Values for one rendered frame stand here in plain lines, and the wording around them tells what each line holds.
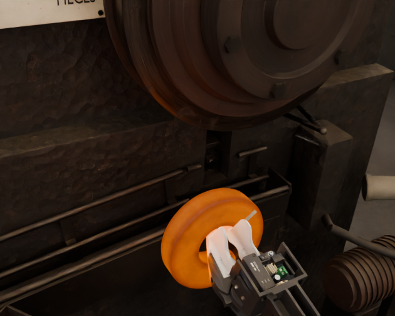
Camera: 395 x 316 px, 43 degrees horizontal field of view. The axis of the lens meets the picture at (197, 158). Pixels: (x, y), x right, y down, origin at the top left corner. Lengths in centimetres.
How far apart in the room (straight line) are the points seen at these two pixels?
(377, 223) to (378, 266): 102
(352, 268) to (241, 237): 52
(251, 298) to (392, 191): 63
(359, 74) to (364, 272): 44
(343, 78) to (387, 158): 154
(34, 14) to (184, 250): 40
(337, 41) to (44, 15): 44
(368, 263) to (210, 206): 60
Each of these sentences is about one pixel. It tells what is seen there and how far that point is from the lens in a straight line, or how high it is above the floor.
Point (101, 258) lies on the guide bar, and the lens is 89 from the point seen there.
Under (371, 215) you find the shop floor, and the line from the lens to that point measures 224.
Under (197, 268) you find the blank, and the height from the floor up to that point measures 80.
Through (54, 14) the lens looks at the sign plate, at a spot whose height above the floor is 107.
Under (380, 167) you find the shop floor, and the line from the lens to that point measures 258.
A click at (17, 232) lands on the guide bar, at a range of 90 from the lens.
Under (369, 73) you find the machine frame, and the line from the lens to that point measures 122.
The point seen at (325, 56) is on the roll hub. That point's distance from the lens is 80.
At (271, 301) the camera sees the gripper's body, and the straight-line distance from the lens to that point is 60.
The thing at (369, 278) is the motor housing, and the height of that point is 52.
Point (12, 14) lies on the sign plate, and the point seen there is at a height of 108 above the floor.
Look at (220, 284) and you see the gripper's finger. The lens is 65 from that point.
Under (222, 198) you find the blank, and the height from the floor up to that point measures 90.
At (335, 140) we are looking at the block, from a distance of 106.
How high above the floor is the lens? 130
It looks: 33 degrees down
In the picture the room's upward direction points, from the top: 3 degrees clockwise
